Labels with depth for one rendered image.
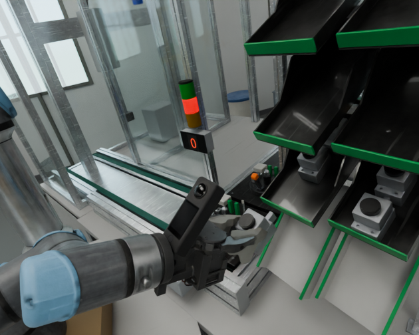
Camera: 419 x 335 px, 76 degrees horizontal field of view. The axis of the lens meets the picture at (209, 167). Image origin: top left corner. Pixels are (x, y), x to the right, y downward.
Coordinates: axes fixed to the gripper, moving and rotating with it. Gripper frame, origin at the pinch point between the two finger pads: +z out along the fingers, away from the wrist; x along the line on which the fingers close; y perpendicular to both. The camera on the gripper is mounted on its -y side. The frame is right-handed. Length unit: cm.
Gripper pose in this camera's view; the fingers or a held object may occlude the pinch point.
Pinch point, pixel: (252, 223)
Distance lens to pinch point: 51.6
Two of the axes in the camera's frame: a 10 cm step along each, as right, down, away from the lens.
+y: -1.6, 9.6, 2.4
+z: 7.8, -0.3, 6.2
